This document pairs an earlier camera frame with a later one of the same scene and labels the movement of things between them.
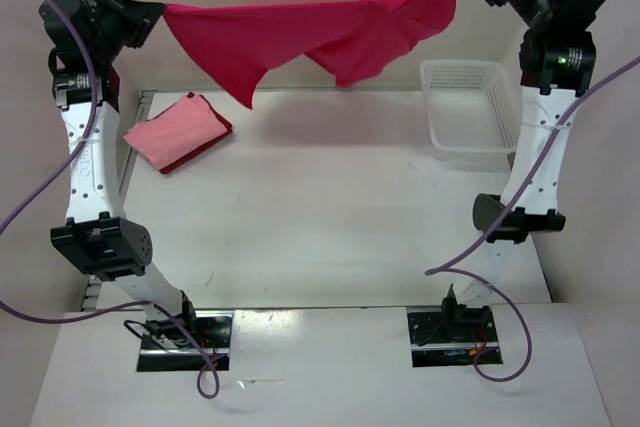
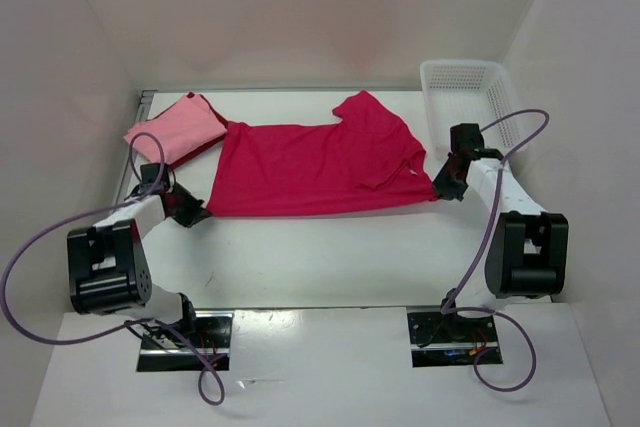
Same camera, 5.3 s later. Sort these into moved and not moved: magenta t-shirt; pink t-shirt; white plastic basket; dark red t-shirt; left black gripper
Moved: left black gripper; magenta t-shirt
Not moved: dark red t-shirt; pink t-shirt; white plastic basket
